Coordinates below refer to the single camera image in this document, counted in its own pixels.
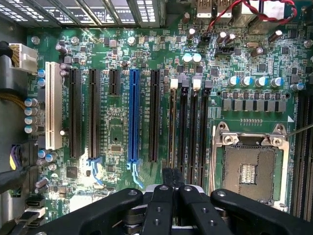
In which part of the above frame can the RAM slot with black latch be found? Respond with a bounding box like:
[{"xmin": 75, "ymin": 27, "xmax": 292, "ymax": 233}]
[
  {"xmin": 179, "ymin": 79, "xmax": 190, "ymax": 183},
  {"xmin": 199, "ymin": 80, "xmax": 212, "ymax": 188}
]

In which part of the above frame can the RAM slot with white latch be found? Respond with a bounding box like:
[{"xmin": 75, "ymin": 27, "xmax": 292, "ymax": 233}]
[
  {"xmin": 168, "ymin": 78, "xmax": 179, "ymax": 170},
  {"xmin": 189, "ymin": 78, "xmax": 202, "ymax": 186}
]

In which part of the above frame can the long black expansion slot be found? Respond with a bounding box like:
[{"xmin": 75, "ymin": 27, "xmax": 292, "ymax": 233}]
[
  {"xmin": 87, "ymin": 69, "xmax": 101, "ymax": 160},
  {"xmin": 148, "ymin": 70, "xmax": 162, "ymax": 163},
  {"xmin": 68, "ymin": 68, "xmax": 83, "ymax": 159}
]

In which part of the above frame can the blue expansion slot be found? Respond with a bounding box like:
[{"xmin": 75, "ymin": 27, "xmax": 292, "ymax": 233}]
[{"xmin": 127, "ymin": 69, "xmax": 144, "ymax": 189}]

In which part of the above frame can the black RAM slot bank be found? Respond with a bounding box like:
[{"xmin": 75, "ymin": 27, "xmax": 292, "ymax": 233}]
[{"xmin": 291, "ymin": 92, "xmax": 313, "ymax": 222}]

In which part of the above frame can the short black expansion slot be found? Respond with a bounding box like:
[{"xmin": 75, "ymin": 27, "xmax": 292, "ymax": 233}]
[{"xmin": 108, "ymin": 69, "xmax": 121, "ymax": 96}]

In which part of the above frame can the white PCI expansion slot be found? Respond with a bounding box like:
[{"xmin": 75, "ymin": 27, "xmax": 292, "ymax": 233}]
[{"xmin": 45, "ymin": 61, "xmax": 63, "ymax": 151}]

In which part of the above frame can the silver CPU socket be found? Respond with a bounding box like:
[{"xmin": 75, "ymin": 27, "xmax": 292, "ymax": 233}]
[{"xmin": 212, "ymin": 123, "xmax": 291, "ymax": 212}]

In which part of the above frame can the green motherboard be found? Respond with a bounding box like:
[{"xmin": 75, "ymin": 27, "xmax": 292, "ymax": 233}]
[{"xmin": 25, "ymin": 0, "xmax": 313, "ymax": 222}]

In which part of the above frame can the grey voltage regulator choke row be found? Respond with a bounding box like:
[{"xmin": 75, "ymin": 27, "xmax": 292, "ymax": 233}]
[{"xmin": 221, "ymin": 91, "xmax": 287, "ymax": 113}]

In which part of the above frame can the black SATA connector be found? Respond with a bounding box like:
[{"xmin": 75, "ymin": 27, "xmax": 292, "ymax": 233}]
[{"xmin": 24, "ymin": 196, "xmax": 47, "ymax": 209}]

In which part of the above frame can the white SATA connector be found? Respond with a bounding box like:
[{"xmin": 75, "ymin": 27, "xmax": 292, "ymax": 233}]
[{"xmin": 21, "ymin": 207, "xmax": 47, "ymax": 222}]

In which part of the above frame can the thin metal locking lever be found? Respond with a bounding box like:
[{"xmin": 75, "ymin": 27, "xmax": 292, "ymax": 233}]
[{"xmin": 285, "ymin": 125, "xmax": 313, "ymax": 138}]

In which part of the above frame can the black fan header connector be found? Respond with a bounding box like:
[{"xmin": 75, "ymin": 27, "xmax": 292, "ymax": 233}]
[{"xmin": 214, "ymin": 45, "xmax": 236, "ymax": 59}]

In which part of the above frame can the beige rear port block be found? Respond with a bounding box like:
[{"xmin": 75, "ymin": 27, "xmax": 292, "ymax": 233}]
[{"xmin": 195, "ymin": 0, "xmax": 233, "ymax": 20}]

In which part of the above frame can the white power connector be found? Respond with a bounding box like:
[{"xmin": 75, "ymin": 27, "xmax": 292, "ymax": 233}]
[{"xmin": 8, "ymin": 43, "xmax": 39, "ymax": 74}]

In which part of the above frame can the silver rear port block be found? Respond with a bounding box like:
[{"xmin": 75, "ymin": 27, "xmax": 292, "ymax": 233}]
[{"xmin": 241, "ymin": 0, "xmax": 286, "ymax": 35}]

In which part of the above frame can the thick black cable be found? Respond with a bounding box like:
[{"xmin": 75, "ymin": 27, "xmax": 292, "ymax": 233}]
[{"xmin": 0, "ymin": 168, "xmax": 34, "ymax": 194}]

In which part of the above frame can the purple and yellow wire bundle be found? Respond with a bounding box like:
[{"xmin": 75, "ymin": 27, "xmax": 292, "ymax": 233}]
[{"xmin": 9, "ymin": 144, "xmax": 25, "ymax": 172}]

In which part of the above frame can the red and black twisted wire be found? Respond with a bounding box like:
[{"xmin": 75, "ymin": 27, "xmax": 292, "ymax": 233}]
[{"xmin": 206, "ymin": 0, "xmax": 298, "ymax": 34}]

